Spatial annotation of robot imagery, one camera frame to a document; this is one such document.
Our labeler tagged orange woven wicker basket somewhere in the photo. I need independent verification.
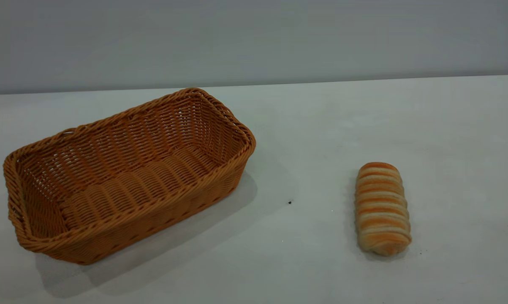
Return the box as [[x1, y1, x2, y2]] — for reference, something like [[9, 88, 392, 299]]
[[3, 87, 256, 266]]

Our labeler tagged striped bread roll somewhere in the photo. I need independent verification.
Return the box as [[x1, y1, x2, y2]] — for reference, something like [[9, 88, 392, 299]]
[[354, 162, 412, 256]]

